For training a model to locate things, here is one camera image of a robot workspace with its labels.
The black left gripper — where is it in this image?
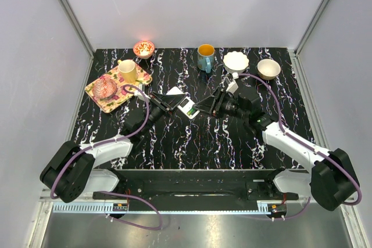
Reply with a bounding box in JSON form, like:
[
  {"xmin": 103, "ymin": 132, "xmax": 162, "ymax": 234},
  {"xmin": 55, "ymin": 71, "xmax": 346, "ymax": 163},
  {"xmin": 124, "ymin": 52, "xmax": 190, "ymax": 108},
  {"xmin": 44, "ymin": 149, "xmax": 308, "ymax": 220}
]
[{"xmin": 141, "ymin": 92, "xmax": 186, "ymax": 136}]

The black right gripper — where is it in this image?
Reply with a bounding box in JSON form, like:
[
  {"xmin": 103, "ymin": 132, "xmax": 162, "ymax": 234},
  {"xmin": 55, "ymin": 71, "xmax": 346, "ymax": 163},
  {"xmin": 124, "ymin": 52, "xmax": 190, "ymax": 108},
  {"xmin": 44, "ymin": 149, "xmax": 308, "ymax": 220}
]
[{"xmin": 192, "ymin": 86, "xmax": 249, "ymax": 121}]

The white remote control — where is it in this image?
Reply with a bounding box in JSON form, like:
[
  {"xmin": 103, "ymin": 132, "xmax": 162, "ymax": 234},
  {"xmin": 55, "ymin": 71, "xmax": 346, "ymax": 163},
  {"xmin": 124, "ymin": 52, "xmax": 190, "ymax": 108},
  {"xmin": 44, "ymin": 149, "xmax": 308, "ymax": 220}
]
[{"xmin": 167, "ymin": 87, "xmax": 199, "ymax": 120}]

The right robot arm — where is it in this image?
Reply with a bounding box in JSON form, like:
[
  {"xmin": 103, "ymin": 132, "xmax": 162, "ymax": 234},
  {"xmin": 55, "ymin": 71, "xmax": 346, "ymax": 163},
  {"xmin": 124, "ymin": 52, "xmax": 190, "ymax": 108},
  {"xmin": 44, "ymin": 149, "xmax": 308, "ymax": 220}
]
[{"xmin": 193, "ymin": 88, "xmax": 360, "ymax": 211}]

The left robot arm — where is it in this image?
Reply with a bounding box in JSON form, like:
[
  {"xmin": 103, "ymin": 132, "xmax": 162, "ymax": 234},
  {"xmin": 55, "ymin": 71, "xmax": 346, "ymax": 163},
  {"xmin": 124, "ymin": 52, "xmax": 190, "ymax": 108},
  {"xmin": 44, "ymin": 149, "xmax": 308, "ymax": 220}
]
[{"xmin": 40, "ymin": 92, "xmax": 185, "ymax": 203}]

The white scalloped bowl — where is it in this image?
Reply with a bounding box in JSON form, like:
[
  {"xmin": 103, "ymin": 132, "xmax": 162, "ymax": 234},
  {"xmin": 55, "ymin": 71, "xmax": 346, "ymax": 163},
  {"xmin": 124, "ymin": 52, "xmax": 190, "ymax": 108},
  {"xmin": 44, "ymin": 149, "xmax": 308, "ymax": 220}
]
[{"xmin": 223, "ymin": 51, "xmax": 249, "ymax": 74}]

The blue butterfly mug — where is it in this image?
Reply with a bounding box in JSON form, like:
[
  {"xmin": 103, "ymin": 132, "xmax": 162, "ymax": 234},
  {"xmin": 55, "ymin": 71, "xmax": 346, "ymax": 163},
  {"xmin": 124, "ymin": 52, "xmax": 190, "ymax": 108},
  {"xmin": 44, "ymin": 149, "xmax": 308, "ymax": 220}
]
[{"xmin": 197, "ymin": 44, "xmax": 215, "ymax": 74}]

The yellow cup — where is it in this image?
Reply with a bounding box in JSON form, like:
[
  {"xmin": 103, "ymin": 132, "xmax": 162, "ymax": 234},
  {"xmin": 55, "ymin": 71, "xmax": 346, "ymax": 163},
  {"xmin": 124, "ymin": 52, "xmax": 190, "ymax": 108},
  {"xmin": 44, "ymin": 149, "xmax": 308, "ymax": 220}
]
[{"xmin": 118, "ymin": 59, "xmax": 138, "ymax": 84}]

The red patterned small bowl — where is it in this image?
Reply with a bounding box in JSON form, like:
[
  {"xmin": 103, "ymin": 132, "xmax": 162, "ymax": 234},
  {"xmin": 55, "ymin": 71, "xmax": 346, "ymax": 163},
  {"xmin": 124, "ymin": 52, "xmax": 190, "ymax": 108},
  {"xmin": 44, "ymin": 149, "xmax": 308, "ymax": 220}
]
[{"xmin": 133, "ymin": 40, "xmax": 155, "ymax": 59}]

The floral serving tray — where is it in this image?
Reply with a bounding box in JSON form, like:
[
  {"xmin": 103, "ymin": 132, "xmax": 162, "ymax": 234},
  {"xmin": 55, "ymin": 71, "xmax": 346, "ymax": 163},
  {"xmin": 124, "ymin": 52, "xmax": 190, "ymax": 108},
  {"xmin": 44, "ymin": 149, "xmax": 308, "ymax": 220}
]
[{"xmin": 85, "ymin": 66, "xmax": 135, "ymax": 113}]

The pink patterned glass bowl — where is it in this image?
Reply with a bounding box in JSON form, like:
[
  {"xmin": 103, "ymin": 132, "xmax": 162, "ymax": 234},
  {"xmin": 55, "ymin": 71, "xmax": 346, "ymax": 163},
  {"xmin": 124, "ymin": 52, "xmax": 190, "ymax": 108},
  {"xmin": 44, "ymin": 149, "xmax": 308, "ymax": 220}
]
[{"xmin": 92, "ymin": 77, "xmax": 117, "ymax": 99}]

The beige bowl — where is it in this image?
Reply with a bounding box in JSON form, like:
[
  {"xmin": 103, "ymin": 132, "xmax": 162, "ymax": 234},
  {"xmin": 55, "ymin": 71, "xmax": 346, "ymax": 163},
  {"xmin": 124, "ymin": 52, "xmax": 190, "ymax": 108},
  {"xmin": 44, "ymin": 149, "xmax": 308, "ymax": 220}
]
[{"xmin": 257, "ymin": 59, "xmax": 281, "ymax": 81}]

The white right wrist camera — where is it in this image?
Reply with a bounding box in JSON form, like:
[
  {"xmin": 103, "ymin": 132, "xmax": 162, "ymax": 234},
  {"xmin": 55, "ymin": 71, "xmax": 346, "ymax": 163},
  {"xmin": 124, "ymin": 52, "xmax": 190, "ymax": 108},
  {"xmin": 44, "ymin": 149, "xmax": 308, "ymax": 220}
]
[{"xmin": 224, "ymin": 72, "xmax": 239, "ymax": 94}]

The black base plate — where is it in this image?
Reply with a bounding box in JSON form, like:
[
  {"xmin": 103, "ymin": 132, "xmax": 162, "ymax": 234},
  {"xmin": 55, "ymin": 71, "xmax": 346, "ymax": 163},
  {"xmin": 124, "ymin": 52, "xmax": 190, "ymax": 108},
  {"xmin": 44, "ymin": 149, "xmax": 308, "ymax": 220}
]
[{"xmin": 92, "ymin": 169, "xmax": 300, "ymax": 202}]

